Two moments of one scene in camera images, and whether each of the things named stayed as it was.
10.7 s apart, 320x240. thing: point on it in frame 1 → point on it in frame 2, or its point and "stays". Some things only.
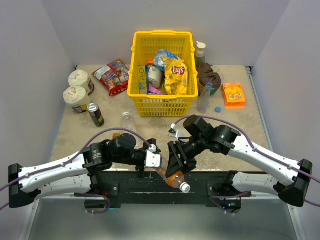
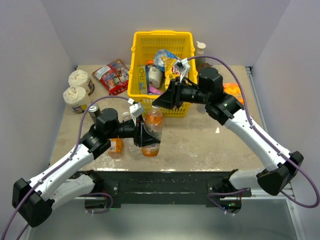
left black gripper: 140,168 → 142,137
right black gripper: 176,162 → 172,96
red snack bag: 114,76 stays
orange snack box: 233,95 stays
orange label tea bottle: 175,180 → 154,122
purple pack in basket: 155,90 stays
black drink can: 96,114 stays
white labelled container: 155,75 stays
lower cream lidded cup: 77,98 stays
